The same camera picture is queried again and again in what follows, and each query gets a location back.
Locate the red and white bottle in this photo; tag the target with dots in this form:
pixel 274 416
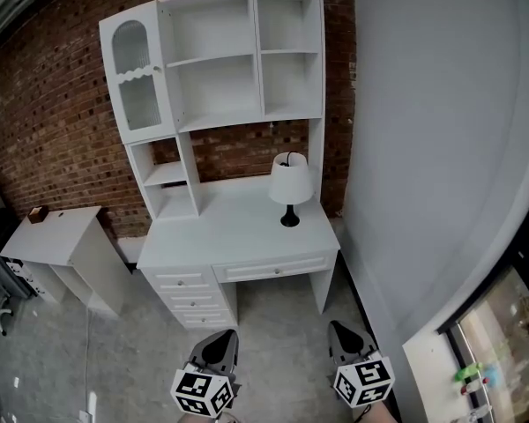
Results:
pixel 474 386

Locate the arched glass cabinet door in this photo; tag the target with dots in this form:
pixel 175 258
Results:
pixel 134 77

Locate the blue plastic toy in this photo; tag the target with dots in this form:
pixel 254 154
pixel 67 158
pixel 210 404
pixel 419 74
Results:
pixel 493 375

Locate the white desk with hutch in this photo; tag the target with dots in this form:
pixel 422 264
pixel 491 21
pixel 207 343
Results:
pixel 247 232

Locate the green plastic toy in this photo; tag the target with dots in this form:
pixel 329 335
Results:
pixel 468 372

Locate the brown wooden box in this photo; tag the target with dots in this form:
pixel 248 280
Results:
pixel 38 215

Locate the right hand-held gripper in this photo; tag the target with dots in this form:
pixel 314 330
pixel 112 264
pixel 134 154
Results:
pixel 363 381

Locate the person's right forearm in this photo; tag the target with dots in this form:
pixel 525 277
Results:
pixel 381 414

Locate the white window ledge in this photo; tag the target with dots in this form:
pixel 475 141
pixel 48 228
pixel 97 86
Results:
pixel 432 381

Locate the wide white desk drawer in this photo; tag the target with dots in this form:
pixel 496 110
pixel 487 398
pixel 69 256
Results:
pixel 275 269

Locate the small white side table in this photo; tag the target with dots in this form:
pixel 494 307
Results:
pixel 57 236

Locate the black framed window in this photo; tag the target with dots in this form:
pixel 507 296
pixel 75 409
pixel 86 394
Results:
pixel 507 324

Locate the small white desk drawer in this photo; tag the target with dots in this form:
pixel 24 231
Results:
pixel 183 281
pixel 203 318
pixel 193 301

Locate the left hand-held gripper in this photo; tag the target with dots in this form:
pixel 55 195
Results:
pixel 203 390

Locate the white shade black table lamp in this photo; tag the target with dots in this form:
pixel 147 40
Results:
pixel 291 183

